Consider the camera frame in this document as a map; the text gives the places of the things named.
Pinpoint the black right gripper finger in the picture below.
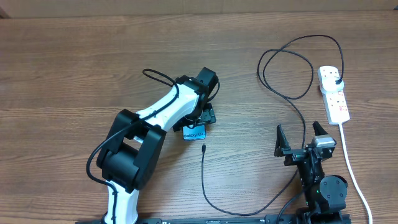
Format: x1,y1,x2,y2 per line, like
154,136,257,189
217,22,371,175
274,124,291,156
312,121,328,136

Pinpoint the Samsung Galaxy smartphone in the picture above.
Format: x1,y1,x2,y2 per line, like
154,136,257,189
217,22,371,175
183,125,206,141

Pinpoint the black USB charging cable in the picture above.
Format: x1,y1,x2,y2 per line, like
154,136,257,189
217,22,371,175
200,34,345,217

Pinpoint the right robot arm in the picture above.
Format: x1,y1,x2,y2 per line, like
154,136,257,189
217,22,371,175
274,121,351,223

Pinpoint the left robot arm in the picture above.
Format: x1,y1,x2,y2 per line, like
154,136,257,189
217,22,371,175
86,67,220,223

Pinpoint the white charger plug adapter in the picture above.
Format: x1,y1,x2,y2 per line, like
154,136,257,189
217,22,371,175
320,77,345,94

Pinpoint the white power strip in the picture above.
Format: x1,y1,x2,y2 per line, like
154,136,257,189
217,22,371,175
317,66,350,125

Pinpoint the white power strip cord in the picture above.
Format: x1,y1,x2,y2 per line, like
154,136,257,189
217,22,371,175
338,123,374,224

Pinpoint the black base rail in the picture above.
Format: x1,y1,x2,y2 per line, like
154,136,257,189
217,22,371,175
75,215,351,224

